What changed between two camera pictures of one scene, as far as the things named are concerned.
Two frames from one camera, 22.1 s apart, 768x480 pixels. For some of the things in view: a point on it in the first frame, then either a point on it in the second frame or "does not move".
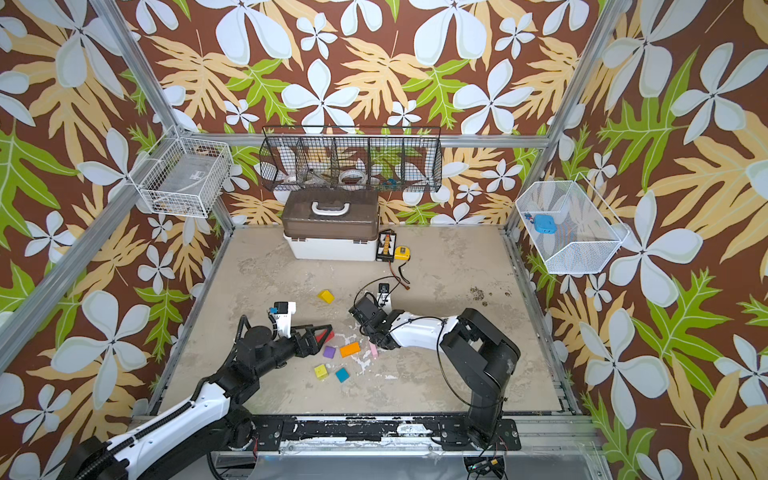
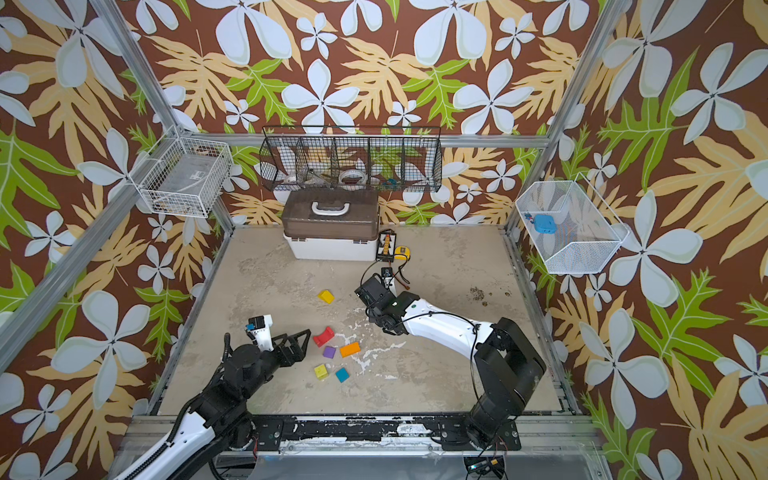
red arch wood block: (331, 335) does not move
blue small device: (545, 224) does not move
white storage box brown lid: (332, 224) does not move
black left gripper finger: (321, 332) to (290, 346)
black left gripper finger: (312, 349) to (290, 354)
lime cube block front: (321, 372) does not move
